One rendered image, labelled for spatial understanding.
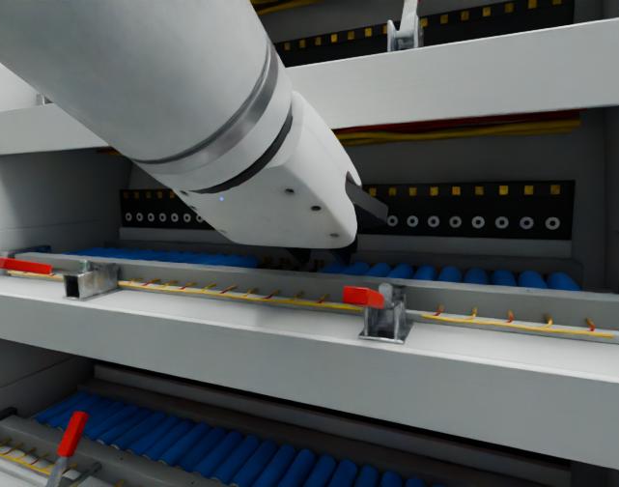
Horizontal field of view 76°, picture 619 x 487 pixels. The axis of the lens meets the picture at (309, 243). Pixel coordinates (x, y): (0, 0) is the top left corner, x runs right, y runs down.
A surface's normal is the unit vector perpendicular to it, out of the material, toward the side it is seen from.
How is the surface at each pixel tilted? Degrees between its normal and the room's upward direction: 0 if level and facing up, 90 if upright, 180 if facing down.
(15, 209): 90
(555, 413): 109
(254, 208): 174
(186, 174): 165
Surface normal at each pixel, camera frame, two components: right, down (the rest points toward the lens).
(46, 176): 0.92, 0.04
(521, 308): -0.39, 0.15
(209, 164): 0.28, 0.83
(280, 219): -0.18, 0.93
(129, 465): -0.02, -0.99
